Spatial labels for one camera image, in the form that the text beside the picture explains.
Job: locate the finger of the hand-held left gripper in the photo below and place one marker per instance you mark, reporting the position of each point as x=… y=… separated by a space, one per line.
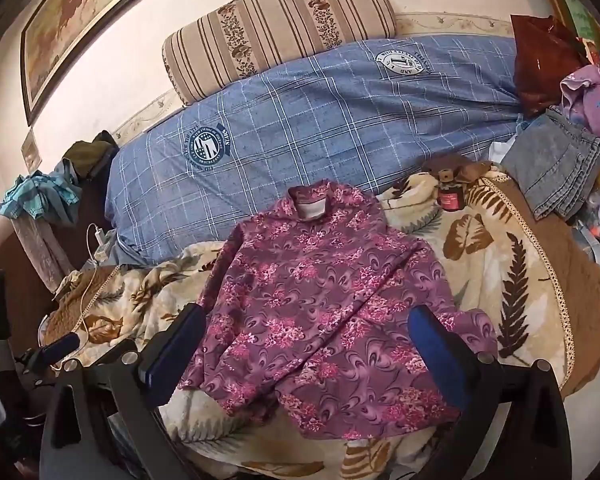
x=60 y=347

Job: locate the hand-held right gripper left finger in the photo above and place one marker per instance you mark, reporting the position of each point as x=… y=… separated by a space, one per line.
x=172 y=347

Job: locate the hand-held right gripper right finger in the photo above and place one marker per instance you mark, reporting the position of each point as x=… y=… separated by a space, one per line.
x=436 y=355

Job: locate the purple floral shirt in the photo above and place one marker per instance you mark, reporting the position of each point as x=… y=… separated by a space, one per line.
x=320 y=300

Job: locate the wooden bed headboard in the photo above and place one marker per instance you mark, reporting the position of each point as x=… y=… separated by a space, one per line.
x=27 y=282

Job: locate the pink lace cloth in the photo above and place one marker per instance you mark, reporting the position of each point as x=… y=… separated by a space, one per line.
x=40 y=250

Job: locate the cream leaf print blanket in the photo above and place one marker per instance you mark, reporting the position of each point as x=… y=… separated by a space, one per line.
x=485 y=260

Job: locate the teal plaid cloth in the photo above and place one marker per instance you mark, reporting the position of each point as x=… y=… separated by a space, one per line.
x=35 y=197

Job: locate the small red jar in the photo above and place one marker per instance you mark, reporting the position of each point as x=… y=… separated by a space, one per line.
x=450 y=200

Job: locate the leaf-patterned cream bedsheet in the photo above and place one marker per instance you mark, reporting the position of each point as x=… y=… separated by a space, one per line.
x=585 y=280

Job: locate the olive green cloth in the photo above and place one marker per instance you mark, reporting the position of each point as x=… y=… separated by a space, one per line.
x=87 y=152

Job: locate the brown cloth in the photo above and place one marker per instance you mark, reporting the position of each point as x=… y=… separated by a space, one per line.
x=450 y=165

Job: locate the denim jeans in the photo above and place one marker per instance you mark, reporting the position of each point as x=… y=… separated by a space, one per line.
x=555 y=165

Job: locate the purple floral cloth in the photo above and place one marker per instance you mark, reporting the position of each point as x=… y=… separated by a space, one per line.
x=590 y=95

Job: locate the striped floral cushion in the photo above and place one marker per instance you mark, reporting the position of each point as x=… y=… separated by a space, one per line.
x=280 y=20

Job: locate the small wall picture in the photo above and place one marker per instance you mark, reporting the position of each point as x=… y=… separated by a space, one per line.
x=31 y=149

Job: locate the framed wall painting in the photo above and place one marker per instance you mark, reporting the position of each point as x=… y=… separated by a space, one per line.
x=65 y=30

